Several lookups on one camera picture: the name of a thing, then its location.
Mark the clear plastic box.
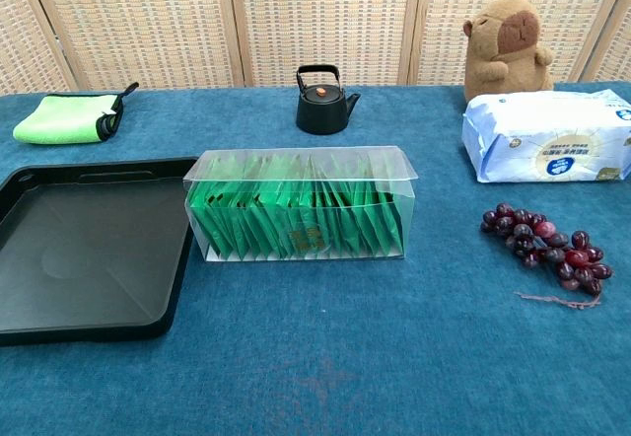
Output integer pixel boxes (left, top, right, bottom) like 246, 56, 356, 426
182, 145, 420, 263

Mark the black plastic tray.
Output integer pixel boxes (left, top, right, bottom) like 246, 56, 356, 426
0, 156, 201, 348

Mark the black cast iron teapot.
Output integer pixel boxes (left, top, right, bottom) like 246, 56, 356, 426
295, 64, 362, 136

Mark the wicker folding screen panel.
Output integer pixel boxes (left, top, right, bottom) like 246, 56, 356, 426
581, 0, 631, 85
407, 0, 623, 87
226, 0, 425, 88
0, 0, 78, 95
22, 0, 245, 91

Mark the brown capybara plush toy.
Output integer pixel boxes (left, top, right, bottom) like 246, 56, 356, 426
461, 0, 556, 103

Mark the white blue tissue pack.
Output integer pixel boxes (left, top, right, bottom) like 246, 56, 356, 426
461, 88, 631, 184

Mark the purple grape bunch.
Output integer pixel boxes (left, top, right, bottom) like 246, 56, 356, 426
480, 202, 614, 312

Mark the green microfiber cloth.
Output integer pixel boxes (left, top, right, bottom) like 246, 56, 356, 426
12, 82, 141, 145

